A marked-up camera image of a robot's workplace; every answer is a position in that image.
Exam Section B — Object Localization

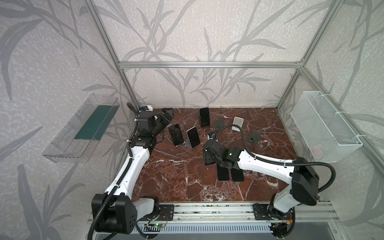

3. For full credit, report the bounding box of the black phone front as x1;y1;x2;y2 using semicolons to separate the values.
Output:
217;165;230;182

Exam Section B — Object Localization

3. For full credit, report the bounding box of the black phone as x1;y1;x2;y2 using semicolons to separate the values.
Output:
199;108;211;127
217;165;230;182
231;169;245;182
169;124;185;147
186;127;201;149

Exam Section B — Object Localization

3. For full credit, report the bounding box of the green-edged phone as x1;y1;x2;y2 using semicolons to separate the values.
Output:
203;151;216;166

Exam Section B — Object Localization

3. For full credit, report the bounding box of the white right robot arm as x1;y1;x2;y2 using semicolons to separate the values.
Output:
203;139;319;213

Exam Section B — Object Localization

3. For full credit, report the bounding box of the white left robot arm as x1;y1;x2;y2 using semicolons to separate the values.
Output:
87;108;174;240

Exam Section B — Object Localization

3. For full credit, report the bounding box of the grey round-base phone stand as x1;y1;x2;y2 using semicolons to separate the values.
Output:
247;132;261;145

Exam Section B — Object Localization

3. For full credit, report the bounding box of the black round-base phone stand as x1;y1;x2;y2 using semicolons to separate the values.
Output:
214;120;226;130

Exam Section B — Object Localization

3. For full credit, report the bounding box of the white phone stand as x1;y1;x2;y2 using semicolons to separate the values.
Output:
232;117;244;132

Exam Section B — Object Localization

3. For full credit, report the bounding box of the green circuit board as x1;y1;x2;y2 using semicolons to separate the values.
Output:
146;223;167;232

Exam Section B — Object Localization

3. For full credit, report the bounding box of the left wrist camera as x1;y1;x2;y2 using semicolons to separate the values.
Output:
140;105;153;112

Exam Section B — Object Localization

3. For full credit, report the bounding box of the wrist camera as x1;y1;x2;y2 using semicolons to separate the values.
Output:
140;105;153;112
207;132;217;140

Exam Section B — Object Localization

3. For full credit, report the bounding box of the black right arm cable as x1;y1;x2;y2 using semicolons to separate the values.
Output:
214;124;337;194

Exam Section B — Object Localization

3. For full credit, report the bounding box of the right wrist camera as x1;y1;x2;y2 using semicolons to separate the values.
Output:
207;132;217;140

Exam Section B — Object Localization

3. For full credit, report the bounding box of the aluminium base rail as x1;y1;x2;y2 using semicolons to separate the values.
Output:
156;202;340;224

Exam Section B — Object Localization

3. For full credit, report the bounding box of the clear acrylic wall tray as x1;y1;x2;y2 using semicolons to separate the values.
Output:
42;94;120;163

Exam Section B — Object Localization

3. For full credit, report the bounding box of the white wire mesh basket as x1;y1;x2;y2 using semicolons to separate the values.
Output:
291;91;363;163

